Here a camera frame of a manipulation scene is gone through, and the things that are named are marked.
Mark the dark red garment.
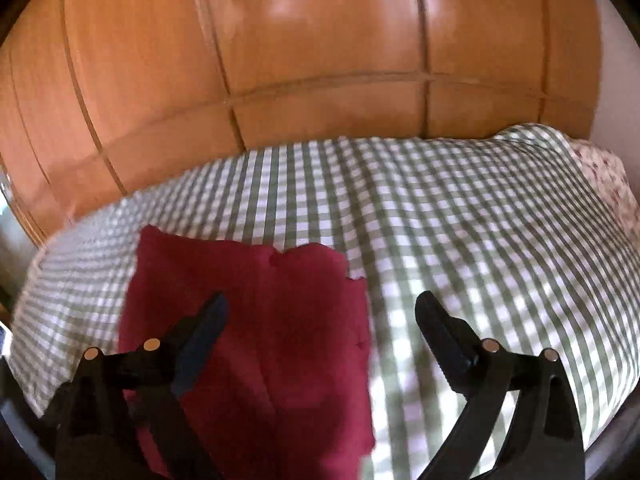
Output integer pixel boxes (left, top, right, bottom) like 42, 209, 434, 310
118, 226, 375, 479

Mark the green white checkered bedspread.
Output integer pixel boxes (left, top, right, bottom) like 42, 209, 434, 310
9, 124, 639, 479

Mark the floral patterned pillow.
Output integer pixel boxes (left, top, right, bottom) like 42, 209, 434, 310
570, 140, 639, 242

